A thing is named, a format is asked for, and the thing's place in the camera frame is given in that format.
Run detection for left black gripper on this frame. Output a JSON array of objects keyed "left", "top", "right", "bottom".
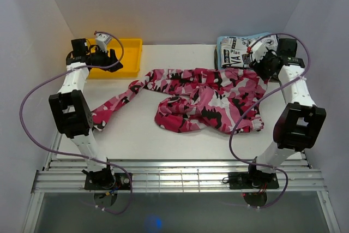
[{"left": 88, "top": 45, "right": 124, "bottom": 73}]

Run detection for pink camouflage trousers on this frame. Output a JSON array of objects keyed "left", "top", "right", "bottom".
[{"left": 92, "top": 68, "right": 267, "bottom": 134}]

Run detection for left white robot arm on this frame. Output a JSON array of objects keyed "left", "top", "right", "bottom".
[{"left": 49, "top": 33, "right": 123, "bottom": 189}]

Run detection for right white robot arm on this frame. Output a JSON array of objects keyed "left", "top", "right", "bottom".
[{"left": 246, "top": 38, "right": 326, "bottom": 188}]

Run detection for newspaper print folded trousers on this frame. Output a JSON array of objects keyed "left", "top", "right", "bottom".
[{"left": 216, "top": 32, "right": 277, "bottom": 70}]

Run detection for yellow plastic tray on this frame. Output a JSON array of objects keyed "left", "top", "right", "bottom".
[{"left": 88, "top": 38, "right": 143, "bottom": 79}]

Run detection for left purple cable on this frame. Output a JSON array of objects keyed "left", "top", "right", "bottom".
[{"left": 19, "top": 31, "right": 134, "bottom": 215}]

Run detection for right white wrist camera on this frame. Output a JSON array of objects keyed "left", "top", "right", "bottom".
[{"left": 247, "top": 40, "right": 269, "bottom": 63}]

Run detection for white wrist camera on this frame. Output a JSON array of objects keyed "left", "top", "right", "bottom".
[
  {"left": 247, "top": 40, "right": 269, "bottom": 63},
  {"left": 94, "top": 31, "right": 112, "bottom": 52}
]

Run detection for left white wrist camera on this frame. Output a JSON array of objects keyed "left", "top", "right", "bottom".
[{"left": 94, "top": 31, "right": 112, "bottom": 52}]

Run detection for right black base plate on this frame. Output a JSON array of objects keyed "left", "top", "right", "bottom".
[{"left": 228, "top": 172, "right": 279, "bottom": 189}]

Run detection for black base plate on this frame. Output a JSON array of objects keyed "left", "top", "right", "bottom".
[
  {"left": 228, "top": 172, "right": 279, "bottom": 189},
  {"left": 83, "top": 172, "right": 130, "bottom": 190}
]

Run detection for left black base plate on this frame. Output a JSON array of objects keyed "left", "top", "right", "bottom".
[{"left": 83, "top": 172, "right": 130, "bottom": 190}]

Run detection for aluminium rail frame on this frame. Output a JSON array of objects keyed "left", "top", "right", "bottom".
[{"left": 23, "top": 126, "right": 340, "bottom": 233}]

